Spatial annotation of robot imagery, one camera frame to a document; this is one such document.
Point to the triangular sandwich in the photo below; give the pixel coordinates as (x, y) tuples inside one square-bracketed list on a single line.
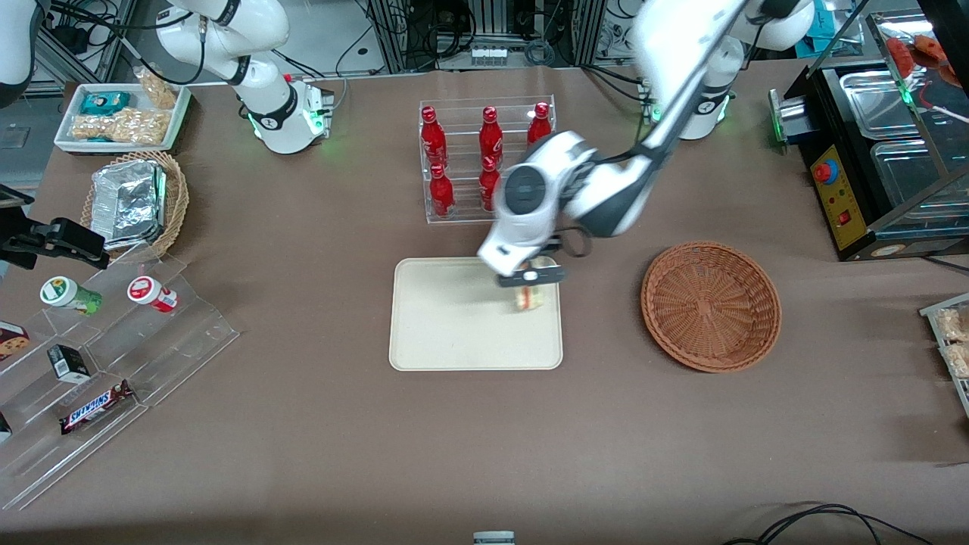
[(531, 298)]

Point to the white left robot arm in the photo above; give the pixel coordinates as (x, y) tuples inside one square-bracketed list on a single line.
[(613, 200)]

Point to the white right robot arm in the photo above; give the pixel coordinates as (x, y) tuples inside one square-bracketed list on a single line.
[(265, 83)]

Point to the cream rectangular tray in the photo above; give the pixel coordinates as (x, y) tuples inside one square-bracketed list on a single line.
[(454, 325)]

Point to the light wicker basket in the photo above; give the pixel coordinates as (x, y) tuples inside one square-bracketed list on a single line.
[(176, 198)]

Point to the white snack tray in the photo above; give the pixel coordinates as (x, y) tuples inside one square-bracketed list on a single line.
[(66, 113)]

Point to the brown wicker basket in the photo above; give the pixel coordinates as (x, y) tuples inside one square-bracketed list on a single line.
[(711, 306)]

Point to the green lid cup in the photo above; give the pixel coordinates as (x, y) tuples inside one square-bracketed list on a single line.
[(66, 294)]

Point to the clear acrylic bottle rack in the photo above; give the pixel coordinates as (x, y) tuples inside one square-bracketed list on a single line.
[(462, 216)]

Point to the red cola bottle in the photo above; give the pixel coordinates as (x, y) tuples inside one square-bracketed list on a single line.
[(490, 140), (538, 125), (488, 185), (434, 140), (442, 193)]

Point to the silver foil package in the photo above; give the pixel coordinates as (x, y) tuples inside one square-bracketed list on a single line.
[(127, 203)]

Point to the red label cup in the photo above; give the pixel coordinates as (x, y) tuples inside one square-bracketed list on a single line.
[(150, 292)]

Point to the brown cookie box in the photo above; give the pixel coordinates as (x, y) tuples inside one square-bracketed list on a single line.
[(11, 341)]

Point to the large clear peanut bag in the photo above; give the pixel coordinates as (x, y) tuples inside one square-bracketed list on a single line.
[(121, 127)]

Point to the small black box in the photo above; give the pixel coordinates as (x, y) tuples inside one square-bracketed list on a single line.
[(68, 363)]

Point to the clear acrylic step stand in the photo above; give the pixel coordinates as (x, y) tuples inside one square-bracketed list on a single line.
[(166, 341)]

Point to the teal snack packet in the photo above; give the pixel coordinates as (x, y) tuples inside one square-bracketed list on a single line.
[(104, 103)]

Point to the snickers chocolate bar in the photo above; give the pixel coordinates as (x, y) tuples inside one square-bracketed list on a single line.
[(97, 407)]

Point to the small clear snack bag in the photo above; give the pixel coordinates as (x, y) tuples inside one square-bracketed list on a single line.
[(159, 89)]

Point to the white power strip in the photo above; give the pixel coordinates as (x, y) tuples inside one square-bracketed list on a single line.
[(489, 54)]

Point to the metal equipment rack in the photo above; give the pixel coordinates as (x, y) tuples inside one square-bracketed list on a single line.
[(394, 34)]

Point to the black yellow food warmer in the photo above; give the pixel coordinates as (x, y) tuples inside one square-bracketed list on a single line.
[(840, 204)]

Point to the teal cloth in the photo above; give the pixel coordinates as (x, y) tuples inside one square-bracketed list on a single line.
[(816, 38)]

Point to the clear rice snack bag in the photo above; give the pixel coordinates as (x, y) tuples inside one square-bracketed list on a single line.
[(954, 324), (960, 360)]

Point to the red food in warmer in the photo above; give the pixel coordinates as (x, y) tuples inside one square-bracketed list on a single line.
[(905, 54)]

